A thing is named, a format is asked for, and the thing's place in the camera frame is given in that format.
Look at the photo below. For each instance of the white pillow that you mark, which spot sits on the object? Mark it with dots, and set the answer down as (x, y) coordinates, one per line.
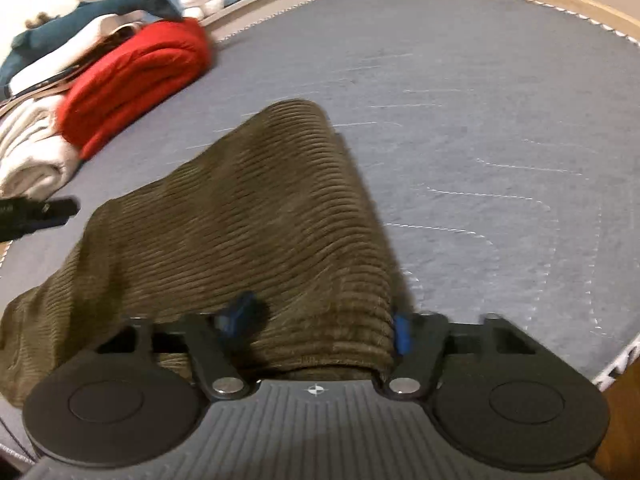
(65, 55)

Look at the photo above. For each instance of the teal shark plush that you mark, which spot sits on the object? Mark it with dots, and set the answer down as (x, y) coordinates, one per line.
(65, 25)

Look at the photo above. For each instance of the red folded quilt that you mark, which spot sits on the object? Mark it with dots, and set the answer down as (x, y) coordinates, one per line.
(135, 80)

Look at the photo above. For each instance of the white folded blanket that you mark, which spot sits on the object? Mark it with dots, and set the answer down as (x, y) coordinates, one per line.
(30, 160)

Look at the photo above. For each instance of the grey quilted bed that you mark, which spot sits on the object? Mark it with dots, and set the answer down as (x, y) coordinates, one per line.
(475, 110)

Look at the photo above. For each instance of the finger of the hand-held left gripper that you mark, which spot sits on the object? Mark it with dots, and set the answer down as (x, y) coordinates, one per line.
(35, 212)

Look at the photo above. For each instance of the brown edged folded cloth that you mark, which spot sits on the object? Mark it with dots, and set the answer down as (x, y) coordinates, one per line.
(60, 82)

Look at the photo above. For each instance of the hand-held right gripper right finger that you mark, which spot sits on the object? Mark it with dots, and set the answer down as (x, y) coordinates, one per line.
(403, 335)

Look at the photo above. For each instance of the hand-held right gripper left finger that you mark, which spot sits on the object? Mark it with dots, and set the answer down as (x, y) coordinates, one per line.
(237, 317)

